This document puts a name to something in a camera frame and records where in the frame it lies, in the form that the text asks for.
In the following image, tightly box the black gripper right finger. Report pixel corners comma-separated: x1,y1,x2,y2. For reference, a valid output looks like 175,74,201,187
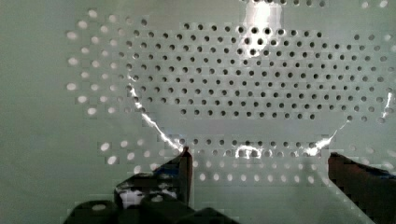
328,152,396,224

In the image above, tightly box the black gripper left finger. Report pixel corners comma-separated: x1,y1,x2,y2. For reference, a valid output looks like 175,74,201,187
64,147,237,224

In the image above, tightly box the green perforated plastic strainer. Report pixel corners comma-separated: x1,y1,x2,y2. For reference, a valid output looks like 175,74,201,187
1,0,395,224

